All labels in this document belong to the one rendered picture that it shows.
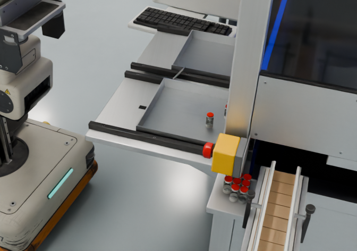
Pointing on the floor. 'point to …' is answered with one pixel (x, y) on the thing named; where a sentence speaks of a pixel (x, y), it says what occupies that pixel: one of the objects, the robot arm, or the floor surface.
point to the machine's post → (244, 81)
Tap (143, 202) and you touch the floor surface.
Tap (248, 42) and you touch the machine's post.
